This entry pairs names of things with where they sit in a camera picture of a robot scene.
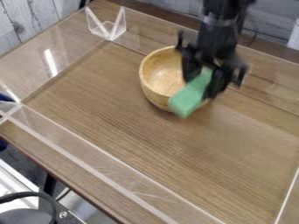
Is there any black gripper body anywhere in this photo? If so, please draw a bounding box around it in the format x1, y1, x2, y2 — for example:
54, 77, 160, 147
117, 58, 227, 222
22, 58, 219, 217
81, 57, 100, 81
175, 22, 248, 87

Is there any light brown wooden bowl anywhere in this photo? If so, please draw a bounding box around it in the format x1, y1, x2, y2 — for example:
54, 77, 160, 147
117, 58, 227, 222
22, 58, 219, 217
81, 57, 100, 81
139, 46, 187, 112

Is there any black cable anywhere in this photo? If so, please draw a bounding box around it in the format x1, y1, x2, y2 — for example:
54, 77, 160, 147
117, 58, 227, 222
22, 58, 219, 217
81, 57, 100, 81
0, 192, 57, 224

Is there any green rectangular block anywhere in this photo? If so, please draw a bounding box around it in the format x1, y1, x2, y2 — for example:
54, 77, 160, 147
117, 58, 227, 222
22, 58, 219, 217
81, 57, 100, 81
168, 68, 212, 119

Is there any black table leg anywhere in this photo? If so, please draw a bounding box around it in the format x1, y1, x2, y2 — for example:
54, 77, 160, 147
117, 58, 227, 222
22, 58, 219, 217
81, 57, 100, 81
42, 174, 57, 196

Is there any black metal bracket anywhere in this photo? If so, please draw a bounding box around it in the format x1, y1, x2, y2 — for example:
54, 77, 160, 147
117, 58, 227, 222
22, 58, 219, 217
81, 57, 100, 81
38, 198, 86, 224

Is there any clear acrylic enclosure wall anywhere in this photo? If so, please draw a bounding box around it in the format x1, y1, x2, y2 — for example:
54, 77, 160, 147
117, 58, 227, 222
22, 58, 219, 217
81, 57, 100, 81
0, 1, 299, 224

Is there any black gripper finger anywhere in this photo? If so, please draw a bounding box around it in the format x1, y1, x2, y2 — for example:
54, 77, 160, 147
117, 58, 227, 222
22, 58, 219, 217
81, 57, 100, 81
181, 52, 201, 83
204, 65, 232, 99

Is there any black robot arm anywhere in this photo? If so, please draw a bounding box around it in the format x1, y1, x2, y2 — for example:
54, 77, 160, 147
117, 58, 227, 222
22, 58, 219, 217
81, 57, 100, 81
175, 0, 256, 99

